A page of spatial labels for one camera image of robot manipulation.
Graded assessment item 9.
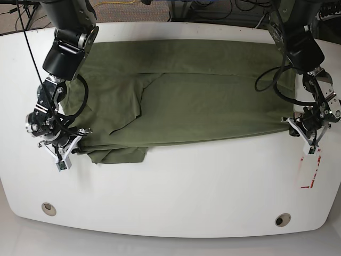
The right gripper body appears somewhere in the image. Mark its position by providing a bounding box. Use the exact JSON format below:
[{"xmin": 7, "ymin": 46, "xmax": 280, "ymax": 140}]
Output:
[{"xmin": 38, "ymin": 129, "xmax": 92, "ymax": 162}]

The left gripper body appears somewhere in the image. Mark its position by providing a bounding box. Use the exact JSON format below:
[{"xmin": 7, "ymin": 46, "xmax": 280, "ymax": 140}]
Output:
[{"xmin": 281, "ymin": 112, "xmax": 331, "ymax": 146}]

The olive green t-shirt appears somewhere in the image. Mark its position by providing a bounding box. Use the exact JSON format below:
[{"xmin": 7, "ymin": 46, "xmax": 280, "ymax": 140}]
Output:
[{"xmin": 61, "ymin": 39, "xmax": 293, "ymax": 164}]

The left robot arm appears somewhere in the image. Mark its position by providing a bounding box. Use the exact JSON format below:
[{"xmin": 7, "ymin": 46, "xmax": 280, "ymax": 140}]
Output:
[{"xmin": 268, "ymin": 1, "xmax": 340, "ymax": 154}]

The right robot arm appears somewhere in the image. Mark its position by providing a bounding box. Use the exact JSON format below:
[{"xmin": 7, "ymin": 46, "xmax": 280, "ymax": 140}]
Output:
[{"xmin": 26, "ymin": 1, "xmax": 99, "ymax": 171}]

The red tape rectangle marking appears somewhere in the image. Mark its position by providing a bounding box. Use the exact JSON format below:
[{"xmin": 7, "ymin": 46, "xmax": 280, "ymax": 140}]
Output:
[{"xmin": 298, "ymin": 148, "xmax": 322, "ymax": 189}]

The white power strip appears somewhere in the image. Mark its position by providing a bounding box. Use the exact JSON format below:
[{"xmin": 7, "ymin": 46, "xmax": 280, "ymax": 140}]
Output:
[{"xmin": 318, "ymin": 4, "xmax": 340, "ymax": 21}]

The black tripod stand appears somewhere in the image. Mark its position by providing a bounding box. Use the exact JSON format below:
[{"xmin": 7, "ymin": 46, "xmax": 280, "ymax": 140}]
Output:
[{"xmin": 1, "ymin": 1, "xmax": 40, "ymax": 34}]

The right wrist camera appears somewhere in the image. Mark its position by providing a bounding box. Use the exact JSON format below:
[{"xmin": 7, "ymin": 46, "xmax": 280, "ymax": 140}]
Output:
[{"xmin": 55, "ymin": 157, "xmax": 72, "ymax": 172}]

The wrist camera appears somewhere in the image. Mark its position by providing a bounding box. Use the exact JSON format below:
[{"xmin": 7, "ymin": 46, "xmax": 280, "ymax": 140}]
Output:
[
  {"xmin": 303, "ymin": 144, "xmax": 320, "ymax": 155},
  {"xmin": 55, "ymin": 157, "xmax": 72, "ymax": 172}
]

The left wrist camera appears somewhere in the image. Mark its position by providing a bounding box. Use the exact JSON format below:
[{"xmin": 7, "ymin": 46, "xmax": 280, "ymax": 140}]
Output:
[{"xmin": 303, "ymin": 144, "xmax": 320, "ymax": 155}]

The left table cable grommet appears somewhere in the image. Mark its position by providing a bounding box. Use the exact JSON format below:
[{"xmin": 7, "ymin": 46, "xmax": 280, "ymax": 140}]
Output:
[{"xmin": 42, "ymin": 203, "xmax": 56, "ymax": 217}]

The table cable grommet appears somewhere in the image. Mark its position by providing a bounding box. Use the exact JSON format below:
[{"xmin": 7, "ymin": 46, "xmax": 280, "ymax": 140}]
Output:
[
  {"xmin": 42, "ymin": 203, "xmax": 56, "ymax": 217},
  {"xmin": 275, "ymin": 213, "xmax": 291, "ymax": 227}
]

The right table cable grommet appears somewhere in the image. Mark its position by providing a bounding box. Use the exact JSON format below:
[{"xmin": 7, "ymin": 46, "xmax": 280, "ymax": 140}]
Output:
[{"xmin": 275, "ymin": 213, "xmax": 291, "ymax": 227}]

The yellow cable on floor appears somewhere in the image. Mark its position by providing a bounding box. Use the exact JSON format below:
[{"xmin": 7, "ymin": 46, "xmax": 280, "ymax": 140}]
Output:
[{"xmin": 103, "ymin": 0, "xmax": 139, "ymax": 6}]

